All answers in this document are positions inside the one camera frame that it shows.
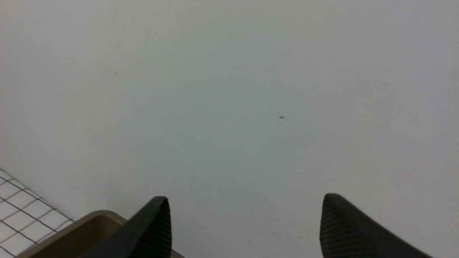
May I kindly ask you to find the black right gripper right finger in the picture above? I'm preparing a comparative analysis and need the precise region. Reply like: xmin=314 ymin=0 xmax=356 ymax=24
xmin=319 ymin=193 xmax=429 ymax=258

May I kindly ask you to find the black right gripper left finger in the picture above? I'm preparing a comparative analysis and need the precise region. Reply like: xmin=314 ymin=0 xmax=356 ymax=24
xmin=81 ymin=196 xmax=172 ymax=258

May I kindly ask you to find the olive green plastic bin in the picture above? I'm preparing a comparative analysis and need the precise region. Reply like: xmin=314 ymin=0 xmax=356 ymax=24
xmin=16 ymin=210 xmax=185 ymax=258

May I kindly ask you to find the white checkered tablecloth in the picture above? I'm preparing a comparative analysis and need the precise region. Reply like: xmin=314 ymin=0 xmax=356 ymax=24
xmin=0 ymin=170 xmax=74 ymax=258

